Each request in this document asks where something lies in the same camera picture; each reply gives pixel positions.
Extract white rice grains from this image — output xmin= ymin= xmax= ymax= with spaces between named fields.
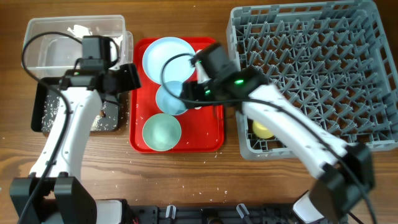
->
xmin=32 ymin=93 xmax=121 ymax=133

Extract light blue bowl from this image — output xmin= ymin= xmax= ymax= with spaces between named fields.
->
xmin=155 ymin=81 xmax=187 ymax=116

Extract black waste tray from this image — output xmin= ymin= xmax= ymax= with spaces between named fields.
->
xmin=30 ymin=84 xmax=112 ymax=131

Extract clear plastic waste bin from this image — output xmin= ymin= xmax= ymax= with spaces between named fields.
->
xmin=24 ymin=15 xmax=133 ymax=78

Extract white crumpled paper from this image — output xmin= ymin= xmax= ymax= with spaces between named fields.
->
xmin=67 ymin=24 xmax=93 ymax=39

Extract brown carrot piece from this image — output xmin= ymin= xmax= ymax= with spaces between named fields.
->
xmin=99 ymin=110 xmax=106 ymax=118

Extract light green bowl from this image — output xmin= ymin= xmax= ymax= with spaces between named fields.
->
xmin=142 ymin=113 xmax=182 ymax=152

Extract yellow plastic cup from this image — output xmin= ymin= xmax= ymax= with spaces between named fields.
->
xmin=252 ymin=121 xmax=274 ymax=139

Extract large light blue plate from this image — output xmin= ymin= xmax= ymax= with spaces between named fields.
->
xmin=142 ymin=37 xmax=195 ymax=84

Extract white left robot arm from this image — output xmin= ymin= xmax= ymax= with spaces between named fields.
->
xmin=9 ymin=35 xmax=141 ymax=223

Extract grey dishwasher rack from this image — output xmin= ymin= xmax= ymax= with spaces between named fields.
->
xmin=226 ymin=1 xmax=397 ymax=151

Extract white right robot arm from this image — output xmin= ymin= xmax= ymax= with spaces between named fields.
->
xmin=181 ymin=43 xmax=376 ymax=223

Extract red serving tray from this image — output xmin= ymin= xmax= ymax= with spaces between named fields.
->
xmin=129 ymin=38 xmax=224 ymax=154

